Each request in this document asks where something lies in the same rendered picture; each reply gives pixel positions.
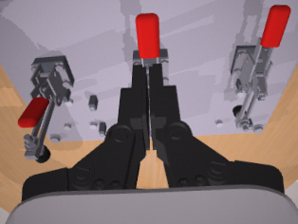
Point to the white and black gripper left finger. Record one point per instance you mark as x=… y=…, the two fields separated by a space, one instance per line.
x=115 y=163

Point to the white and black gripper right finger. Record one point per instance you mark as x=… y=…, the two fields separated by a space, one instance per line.
x=187 y=161

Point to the grey metal fixture plate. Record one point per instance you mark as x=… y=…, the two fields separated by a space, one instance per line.
x=98 y=38

